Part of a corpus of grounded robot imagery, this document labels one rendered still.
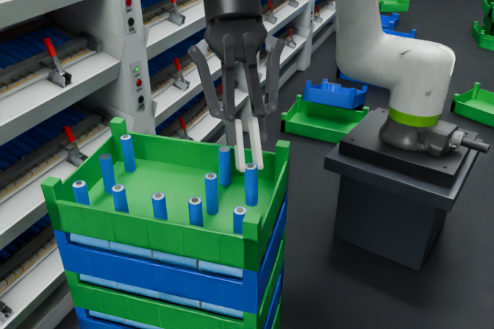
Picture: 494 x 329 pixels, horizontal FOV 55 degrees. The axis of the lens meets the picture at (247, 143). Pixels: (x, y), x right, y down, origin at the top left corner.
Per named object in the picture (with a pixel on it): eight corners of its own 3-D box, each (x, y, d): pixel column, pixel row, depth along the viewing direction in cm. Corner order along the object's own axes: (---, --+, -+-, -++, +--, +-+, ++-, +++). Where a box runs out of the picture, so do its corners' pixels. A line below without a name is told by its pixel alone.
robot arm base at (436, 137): (492, 151, 118) (498, 129, 115) (473, 174, 107) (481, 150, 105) (393, 120, 132) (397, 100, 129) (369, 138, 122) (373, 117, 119)
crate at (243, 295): (286, 221, 81) (288, 183, 77) (256, 315, 64) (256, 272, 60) (127, 192, 88) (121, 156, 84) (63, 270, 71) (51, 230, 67)
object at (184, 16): (245, 4, 162) (257, -35, 154) (142, 63, 115) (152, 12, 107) (195, -21, 166) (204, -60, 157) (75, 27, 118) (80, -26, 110)
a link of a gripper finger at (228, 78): (235, 34, 61) (224, 34, 60) (236, 122, 62) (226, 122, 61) (229, 38, 64) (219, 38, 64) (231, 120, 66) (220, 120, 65)
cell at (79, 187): (95, 216, 69) (88, 180, 65) (89, 224, 67) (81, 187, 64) (84, 214, 69) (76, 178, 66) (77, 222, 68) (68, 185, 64)
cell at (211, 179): (220, 208, 70) (219, 172, 67) (216, 215, 69) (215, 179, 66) (209, 205, 71) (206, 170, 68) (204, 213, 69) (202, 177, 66)
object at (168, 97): (245, 56, 172) (257, 22, 164) (151, 131, 125) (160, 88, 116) (198, 31, 175) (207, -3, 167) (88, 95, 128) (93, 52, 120)
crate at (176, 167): (288, 183, 77) (290, 140, 72) (256, 272, 60) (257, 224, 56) (121, 156, 84) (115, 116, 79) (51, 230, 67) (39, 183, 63)
